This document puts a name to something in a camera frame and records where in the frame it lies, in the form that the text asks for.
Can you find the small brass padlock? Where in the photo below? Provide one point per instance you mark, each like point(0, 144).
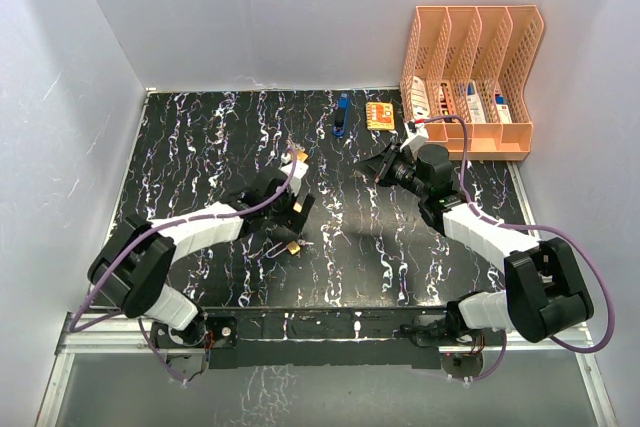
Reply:
point(292, 248)

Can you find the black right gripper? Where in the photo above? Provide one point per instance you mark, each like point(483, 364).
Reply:
point(381, 164)

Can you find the blue red box in organizer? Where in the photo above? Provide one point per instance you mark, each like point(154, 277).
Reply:
point(502, 108)

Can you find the white blue box in organizer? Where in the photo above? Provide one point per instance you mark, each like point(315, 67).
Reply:
point(474, 104)

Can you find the red black item in organizer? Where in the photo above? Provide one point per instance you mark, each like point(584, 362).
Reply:
point(444, 99)

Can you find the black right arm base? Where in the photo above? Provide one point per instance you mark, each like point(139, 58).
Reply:
point(441, 330)

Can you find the aluminium frame rail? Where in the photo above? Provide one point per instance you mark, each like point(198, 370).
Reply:
point(315, 336)

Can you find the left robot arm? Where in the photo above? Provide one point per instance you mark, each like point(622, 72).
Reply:
point(132, 268)

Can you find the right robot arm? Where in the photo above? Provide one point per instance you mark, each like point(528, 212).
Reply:
point(544, 292)

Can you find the orange file organizer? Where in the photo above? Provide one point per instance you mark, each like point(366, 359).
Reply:
point(464, 75)

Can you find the large brass padlock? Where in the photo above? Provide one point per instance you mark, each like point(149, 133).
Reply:
point(294, 154)

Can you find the yellow spiral notebook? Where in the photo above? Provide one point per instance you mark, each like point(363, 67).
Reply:
point(379, 116)

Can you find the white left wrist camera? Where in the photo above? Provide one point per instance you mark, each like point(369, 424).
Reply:
point(295, 169)

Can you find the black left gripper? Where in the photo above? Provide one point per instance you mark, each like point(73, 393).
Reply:
point(292, 219)

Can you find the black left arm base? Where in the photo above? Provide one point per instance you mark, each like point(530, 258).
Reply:
point(204, 332)

